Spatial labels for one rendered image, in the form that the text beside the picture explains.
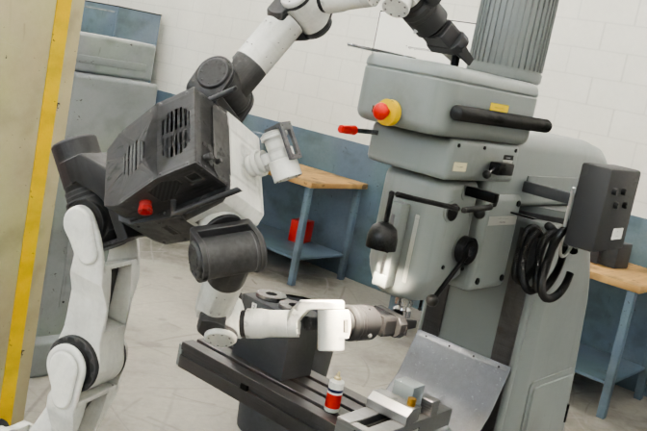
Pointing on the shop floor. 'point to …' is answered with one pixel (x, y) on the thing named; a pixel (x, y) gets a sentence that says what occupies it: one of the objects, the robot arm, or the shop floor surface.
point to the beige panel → (32, 136)
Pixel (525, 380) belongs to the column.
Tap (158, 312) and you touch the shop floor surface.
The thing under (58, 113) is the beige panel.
